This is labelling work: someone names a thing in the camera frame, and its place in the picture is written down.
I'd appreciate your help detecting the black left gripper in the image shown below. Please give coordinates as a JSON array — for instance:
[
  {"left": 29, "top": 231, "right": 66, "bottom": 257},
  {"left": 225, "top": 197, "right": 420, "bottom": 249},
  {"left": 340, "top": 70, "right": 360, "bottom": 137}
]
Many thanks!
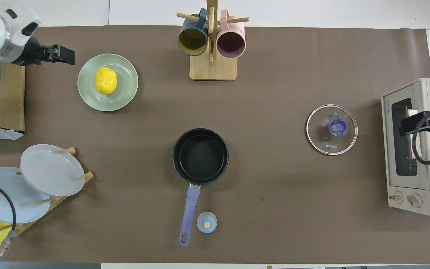
[{"left": 15, "top": 35, "right": 76, "bottom": 66}]

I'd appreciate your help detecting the yellow lemon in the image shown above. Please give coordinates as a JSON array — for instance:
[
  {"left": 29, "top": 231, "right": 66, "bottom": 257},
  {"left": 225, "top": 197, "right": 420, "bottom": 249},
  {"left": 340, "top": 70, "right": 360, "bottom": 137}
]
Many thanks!
[{"left": 95, "top": 67, "right": 118, "bottom": 95}]

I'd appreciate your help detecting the glass pot lid blue knob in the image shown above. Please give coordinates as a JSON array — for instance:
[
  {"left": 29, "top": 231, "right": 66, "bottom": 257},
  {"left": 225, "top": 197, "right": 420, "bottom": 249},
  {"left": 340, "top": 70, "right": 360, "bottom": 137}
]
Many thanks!
[{"left": 306, "top": 104, "right": 358, "bottom": 155}]

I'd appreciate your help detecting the mint green plate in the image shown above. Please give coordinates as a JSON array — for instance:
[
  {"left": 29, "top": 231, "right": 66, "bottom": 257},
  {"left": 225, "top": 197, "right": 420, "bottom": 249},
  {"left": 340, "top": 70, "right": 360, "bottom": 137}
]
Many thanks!
[{"left": 77, "top": 53, "right": 139, "bottom": 112}]

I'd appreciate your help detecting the grey plate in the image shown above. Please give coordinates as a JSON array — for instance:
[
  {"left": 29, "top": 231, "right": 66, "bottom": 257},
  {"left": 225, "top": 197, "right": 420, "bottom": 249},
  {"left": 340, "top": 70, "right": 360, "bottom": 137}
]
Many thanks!
[{"left": 20, "top": 144, "right": 85, "bottom": 197}]

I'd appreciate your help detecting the wooden plate rack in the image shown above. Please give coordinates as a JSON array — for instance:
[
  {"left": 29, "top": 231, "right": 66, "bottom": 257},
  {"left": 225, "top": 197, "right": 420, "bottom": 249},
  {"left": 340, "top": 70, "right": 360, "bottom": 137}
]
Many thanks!
[{"left": 0, "top": 147, "right": 94, "bottom": 236}]

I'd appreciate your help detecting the light blue plate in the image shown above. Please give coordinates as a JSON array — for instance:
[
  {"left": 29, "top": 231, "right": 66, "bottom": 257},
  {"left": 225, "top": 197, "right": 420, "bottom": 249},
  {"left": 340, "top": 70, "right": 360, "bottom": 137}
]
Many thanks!
[{"left": 0, "top": 167, "right": 51, "bottom": 224}]

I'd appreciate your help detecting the brown wooden board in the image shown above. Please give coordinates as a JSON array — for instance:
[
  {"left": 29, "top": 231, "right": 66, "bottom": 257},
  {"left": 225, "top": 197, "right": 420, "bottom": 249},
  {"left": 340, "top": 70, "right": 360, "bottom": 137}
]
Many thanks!
[{"left": 0, "top": 64, "right": 26, "bottom": 132}]

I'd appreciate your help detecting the dark blue mug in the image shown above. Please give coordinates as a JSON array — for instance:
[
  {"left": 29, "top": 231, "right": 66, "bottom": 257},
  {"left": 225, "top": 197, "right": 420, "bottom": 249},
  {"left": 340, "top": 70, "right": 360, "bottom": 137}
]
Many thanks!
[{"left": 178, "top": 8, "right": 209, "bottom": 56}]

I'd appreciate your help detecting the brown table mat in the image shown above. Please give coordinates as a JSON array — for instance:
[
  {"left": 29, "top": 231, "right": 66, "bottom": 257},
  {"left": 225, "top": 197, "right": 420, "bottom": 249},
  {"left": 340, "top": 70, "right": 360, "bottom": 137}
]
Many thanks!
[{"left": 0, "top": 25, "right": 430, "bottom": 264}]

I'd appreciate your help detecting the wooden mug tree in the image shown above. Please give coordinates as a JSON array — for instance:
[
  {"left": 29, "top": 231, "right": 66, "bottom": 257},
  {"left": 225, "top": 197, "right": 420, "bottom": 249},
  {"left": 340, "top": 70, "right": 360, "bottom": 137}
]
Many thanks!
[{"left": 177, "top": 0, "right": 249, "bottom": 81}]

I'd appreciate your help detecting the pink ribbed mug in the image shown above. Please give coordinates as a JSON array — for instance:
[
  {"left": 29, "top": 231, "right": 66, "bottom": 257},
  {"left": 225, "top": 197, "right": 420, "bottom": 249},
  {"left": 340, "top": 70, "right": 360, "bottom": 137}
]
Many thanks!
[{"left": 216, "top": 9, "right": 246, "bottom": 59}]

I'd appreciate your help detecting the dark blue saucepan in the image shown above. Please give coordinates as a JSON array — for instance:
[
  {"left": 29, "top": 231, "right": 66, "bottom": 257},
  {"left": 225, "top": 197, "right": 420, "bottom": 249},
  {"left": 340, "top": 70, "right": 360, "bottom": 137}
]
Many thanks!
[{"left": 172, "top": 128, "right": 229, "bottom": 247}]

